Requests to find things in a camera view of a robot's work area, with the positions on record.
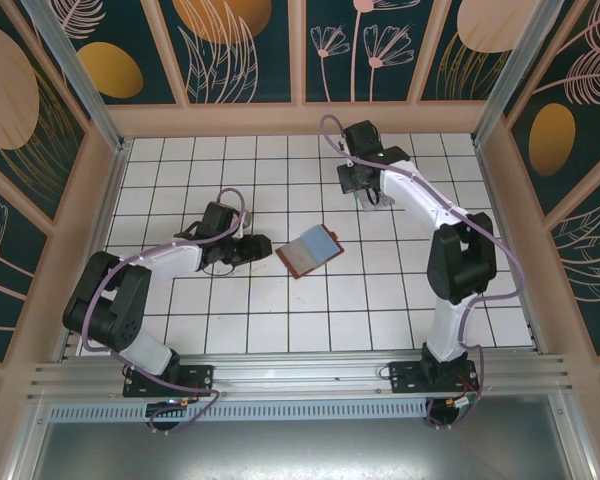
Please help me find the aluminium mounting rail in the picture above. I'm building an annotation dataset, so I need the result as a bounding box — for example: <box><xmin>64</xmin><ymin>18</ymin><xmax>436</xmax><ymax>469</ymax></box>
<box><xmin>27</xmin><ymin>353</ymin><xmax>575</xmax><ymax>401</ymax></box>

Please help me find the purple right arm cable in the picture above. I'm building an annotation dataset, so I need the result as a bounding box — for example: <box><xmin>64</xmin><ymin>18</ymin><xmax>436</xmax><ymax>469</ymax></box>
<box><xmin>319</xmin><ymin>114</ymin><xmax>527</xmax><ymax>432</ymax></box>

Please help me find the slotted grey cable duct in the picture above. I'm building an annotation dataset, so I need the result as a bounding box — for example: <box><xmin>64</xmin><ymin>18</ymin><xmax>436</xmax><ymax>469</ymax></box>
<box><xmin>47</xmin><ymin>401</ymin><xmax>430</xmax><ymax>422</ymax></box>

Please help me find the aluminium frame post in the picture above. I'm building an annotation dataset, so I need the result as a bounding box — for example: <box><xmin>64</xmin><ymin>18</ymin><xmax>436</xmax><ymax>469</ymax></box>
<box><xmin>471</xmin><ymin>0</ymin><xmax>574</xmax><ymax>147</ymax></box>
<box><xmin>19</xmin><ymin>0</ymin><xmax>132</xmax><ymax>154</ymax></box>

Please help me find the green circuit board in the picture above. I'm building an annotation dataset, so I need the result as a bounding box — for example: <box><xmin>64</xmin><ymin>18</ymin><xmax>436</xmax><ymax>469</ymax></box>
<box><xmin>447</xmin><ymin>392</ymin><xmax>476</xmax><ymax>419</ymax></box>

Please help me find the brown leather card holder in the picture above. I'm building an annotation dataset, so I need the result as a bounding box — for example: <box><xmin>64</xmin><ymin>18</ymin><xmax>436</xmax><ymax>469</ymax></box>
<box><xmin>274</xmin><ymin>224</ymin><xmax>345</xmax><ymax>282</ymax></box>

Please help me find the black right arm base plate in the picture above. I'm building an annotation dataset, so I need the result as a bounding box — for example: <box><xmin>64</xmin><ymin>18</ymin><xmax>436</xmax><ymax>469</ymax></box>
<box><xmin>388</xmin><ymin>359</ymin><xmax>481</xmax><ymax>396</ymax></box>

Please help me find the steel sheet panel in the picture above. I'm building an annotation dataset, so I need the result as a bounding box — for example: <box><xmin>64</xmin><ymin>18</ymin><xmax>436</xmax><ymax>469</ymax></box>
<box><xmin>9</xmin><ymin>394</ymin><xmax>591</xmax><ymax>480</ymax></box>

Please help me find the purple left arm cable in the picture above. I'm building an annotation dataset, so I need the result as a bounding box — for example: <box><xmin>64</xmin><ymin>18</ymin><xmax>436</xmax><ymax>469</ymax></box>
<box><xmin>81</xmin><ymin>187</ymin><xmax>252</xmax><ymax>434</ymax></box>

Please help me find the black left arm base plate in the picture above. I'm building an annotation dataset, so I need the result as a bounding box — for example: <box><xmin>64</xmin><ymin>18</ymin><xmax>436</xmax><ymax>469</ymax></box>
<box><xmin>122</xmin><ymin>363</ymin><xmax>216</xmax><ymax>399</ymax></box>

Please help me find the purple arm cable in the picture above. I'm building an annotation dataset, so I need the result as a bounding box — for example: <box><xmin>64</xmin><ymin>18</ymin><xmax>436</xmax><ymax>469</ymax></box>
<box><xmin>319</xmin><ymin>114</ymin><xmax>527</xmax><ymax>432</ymax></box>
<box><xmin>81</xmin><ymin>187</ymin><xmax>252</xmax><ymax>434</ymax></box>

